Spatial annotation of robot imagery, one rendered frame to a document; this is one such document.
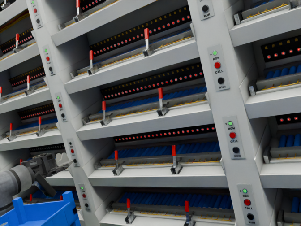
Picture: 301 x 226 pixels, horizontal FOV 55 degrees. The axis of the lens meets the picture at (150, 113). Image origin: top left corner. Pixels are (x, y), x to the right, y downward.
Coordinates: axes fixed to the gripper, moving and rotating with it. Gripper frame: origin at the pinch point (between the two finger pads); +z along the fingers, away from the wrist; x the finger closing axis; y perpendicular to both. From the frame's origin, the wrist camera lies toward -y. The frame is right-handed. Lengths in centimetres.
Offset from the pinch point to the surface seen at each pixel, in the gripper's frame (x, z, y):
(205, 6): -70, 2, 40
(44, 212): -21.8, -29.2, -5.7
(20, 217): -15.1, -32.9, -5.8
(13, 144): 45.8, 3.0, 10.9
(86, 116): -6.4, 8.6, 17.0
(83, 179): -2.2, 2.6, -8.3
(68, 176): 9.1, 3.8, -7.1
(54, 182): 20.4, 3.4, -10.0
